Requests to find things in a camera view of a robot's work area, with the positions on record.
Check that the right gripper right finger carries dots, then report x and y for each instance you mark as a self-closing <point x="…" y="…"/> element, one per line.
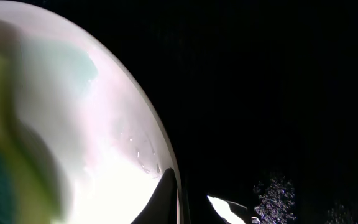
<point x="197" y="207"/>

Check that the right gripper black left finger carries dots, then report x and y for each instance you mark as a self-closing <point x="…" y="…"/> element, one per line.
<point x="162" y="206"/>

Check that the green yellow sponge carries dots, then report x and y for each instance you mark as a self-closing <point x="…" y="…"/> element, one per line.
<point x="30" y="187"/>

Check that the white plate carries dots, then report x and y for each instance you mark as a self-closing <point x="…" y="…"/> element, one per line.
<point x="106" y="139"/>

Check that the black round tray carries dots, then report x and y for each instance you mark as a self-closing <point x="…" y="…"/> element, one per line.
<point x="246" y="90"/>

